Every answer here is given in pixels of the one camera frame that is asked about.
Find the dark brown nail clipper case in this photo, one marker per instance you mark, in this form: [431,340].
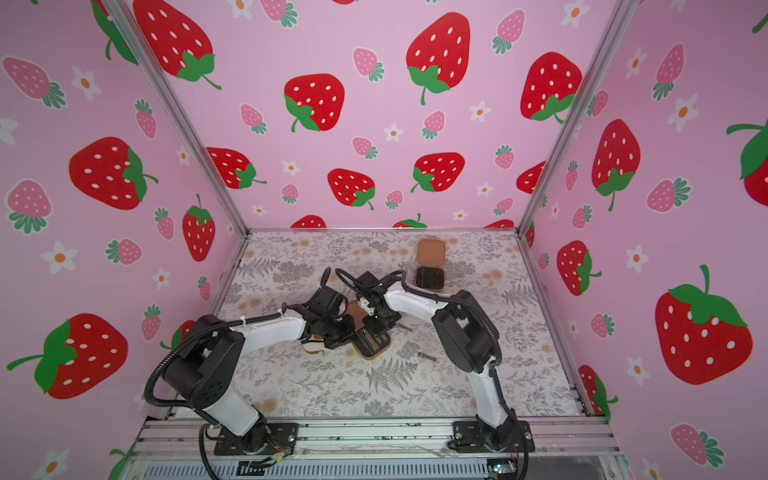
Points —
[431,256]

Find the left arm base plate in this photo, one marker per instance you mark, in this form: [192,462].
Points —
[262,439]

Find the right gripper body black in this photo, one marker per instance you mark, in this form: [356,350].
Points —
[377,321]

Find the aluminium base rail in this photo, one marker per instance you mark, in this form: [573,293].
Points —
[179,439]

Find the cream nail clipper case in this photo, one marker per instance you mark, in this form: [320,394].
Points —
[314,346]

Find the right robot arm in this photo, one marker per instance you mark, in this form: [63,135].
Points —
[469,339]

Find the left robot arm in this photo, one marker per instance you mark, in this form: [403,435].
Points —
[197,373]

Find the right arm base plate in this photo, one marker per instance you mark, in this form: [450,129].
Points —
[475,436]

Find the light brown nail clipper case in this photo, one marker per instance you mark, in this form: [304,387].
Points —
[368,345]

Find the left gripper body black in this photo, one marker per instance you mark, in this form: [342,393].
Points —
[336,330]

